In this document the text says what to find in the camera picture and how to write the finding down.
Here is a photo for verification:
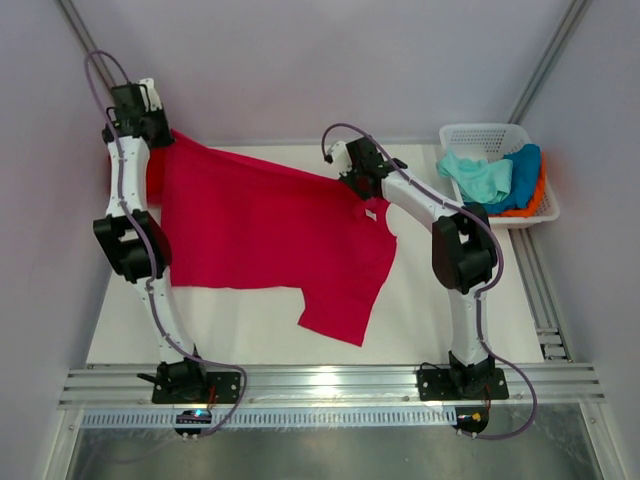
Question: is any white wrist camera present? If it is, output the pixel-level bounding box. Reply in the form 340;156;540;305
138;78;163;111
325;141;352;176

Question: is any magenta t shirt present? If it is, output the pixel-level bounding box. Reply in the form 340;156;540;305
146;133;397;346

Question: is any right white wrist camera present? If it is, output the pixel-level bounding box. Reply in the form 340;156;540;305
325;141;352;176

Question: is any left controller board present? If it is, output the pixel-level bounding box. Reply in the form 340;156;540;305
174;408;212;437

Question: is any right controller board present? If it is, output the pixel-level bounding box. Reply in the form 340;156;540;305
454;406;490;437

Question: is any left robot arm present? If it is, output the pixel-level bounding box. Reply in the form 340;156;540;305
93;78;210;404

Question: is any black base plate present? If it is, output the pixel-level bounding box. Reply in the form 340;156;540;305
416;360;510;401
151;371;242;405

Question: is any aluminium mounting rail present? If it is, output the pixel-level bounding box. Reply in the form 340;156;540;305
58;362;605;409

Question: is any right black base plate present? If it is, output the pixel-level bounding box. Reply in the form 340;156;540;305
416;360;510;401

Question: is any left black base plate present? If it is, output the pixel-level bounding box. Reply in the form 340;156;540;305
151;371;242;405

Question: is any controller board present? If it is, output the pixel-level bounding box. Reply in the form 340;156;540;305
454;406;490;437
174;408;212;437

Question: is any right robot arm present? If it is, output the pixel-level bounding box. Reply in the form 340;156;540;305
325;137;509;401

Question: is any mint green t shirt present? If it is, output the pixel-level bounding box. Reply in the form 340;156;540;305
436;151;512;204

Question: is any orange t shirt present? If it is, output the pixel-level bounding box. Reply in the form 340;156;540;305
490;144;547;218

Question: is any right corner frame post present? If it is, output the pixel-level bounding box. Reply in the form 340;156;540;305
508;0;592;124

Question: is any left corner frame post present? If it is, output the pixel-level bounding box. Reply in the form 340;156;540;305
53;0;115;100

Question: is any corner frame post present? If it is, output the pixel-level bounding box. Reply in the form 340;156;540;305
53;0;115;100
508;0;592;124

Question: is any slotted grey cable duct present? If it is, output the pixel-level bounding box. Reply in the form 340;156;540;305
80;405;455;429

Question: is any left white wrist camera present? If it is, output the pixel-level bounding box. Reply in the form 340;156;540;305
138;78;163;111

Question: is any blue t shirt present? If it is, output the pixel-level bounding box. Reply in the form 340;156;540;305
460;143;546;217

